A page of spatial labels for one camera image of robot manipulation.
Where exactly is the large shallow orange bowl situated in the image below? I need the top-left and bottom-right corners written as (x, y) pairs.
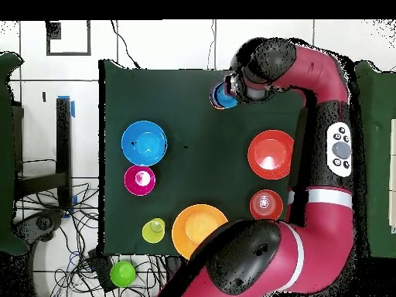
top-left (247, 129), bottom-right (295, 181)

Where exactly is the black stand base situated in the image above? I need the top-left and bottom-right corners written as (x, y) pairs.
top-left (13, 209), bottom-right (66, 245)

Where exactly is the translucent yellow cup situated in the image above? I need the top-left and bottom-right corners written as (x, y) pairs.
top-left (141, 217), bottom-right (166, 244)

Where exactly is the large yellow bowl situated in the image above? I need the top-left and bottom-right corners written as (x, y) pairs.
top-left (171, 203), bottom-right (229, 260)

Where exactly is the green cup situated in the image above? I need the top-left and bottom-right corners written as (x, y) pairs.
top-left (110, 261), bottom-right (137, 288)

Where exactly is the dark green table cloth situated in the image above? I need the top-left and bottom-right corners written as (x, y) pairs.
top-left (97, 59), bottom-right (310, 258)

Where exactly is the black table frame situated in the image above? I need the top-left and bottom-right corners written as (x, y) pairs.
top-left (12, 97), bottom-right (73, 211)

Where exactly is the pink bowl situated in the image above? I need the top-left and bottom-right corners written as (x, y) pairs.
top-left (124, 165), bottom-right (156, 196)

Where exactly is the small orange bowl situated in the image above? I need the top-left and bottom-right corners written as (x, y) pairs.
top-left (249, 189), bottom-right (285, 221)

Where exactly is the blue cup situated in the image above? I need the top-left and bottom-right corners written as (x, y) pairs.
top-left (210, 81), bottom-right (238, 110)

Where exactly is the blue tape strip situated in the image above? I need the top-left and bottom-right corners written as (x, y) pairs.
top-left (57, 94), bottom-right (76, 119)

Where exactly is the thin black floor cable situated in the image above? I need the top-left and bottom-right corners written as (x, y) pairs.
top-left (110, 20), bottom-right (140, 70)

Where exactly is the large blue bowl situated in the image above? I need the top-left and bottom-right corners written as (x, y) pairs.
top-left (121, 120), bottom-right (169, 167)

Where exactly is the black square floor marker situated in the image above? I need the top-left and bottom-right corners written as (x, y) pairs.
top-left (46, 20), bottom-right (92, 56)

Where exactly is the neighbouring green table cloth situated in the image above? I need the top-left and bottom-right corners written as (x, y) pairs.
top-left (355, 60), bottom-right (396, 260)
top-left (0, 52), bottom-right (30, 256)

